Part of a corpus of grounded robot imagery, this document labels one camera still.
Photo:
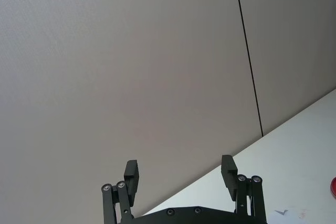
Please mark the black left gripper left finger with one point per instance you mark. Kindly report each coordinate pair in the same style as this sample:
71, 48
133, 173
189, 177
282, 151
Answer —
119, 203

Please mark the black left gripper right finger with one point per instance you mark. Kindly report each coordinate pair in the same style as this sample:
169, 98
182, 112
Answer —
256, 203

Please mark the red round object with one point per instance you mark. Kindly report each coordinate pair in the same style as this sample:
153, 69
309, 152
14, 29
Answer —
334, 187

